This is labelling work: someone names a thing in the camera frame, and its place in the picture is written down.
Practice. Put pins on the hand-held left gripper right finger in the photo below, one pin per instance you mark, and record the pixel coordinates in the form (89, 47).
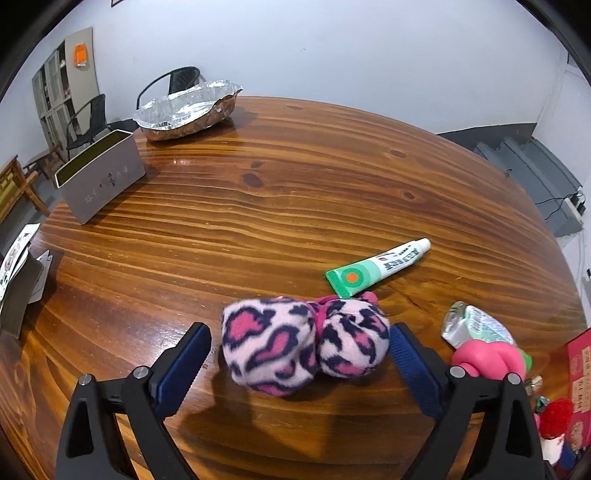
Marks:
(415, 369)

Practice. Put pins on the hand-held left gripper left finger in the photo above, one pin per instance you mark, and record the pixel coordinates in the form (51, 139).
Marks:
(180, 369)

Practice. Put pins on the pink knotted toy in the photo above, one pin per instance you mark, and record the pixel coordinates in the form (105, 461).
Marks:
(485, 357)

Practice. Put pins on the green cap pouch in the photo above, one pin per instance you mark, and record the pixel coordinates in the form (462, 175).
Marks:
(475, 325)

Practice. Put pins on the pink leopard plush toy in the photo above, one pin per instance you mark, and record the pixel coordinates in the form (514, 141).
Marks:
(272, 341)

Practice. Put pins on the green white ointment tube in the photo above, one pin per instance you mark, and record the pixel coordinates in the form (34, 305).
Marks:
(374, 270)

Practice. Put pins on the red pom-pom ball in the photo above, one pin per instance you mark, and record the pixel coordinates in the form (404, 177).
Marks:
(556, 415)

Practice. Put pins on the red container box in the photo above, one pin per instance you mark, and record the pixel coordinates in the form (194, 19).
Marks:
(581, 369)

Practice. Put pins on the grey rectangular box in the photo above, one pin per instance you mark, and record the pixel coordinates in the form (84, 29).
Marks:
(106, 184)

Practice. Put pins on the stack of printed cards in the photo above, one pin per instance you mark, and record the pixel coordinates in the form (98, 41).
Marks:
(16, 249)

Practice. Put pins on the white power strip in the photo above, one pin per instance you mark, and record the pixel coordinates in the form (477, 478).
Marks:
(577, 203)

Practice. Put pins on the wooden chair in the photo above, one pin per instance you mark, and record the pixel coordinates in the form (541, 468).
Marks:
(11, 184)

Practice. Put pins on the crumpled foil tray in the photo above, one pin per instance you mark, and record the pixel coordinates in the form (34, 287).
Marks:
(184, 110)

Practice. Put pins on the black metal chair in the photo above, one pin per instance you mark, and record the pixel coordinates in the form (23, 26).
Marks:
(184, 78)
(97, 115)

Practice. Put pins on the grey storage cabinet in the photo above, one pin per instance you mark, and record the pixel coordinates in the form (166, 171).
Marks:
(53, 92)

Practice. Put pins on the orange sticker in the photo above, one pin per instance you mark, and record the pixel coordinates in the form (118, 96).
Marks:
(81, 54)

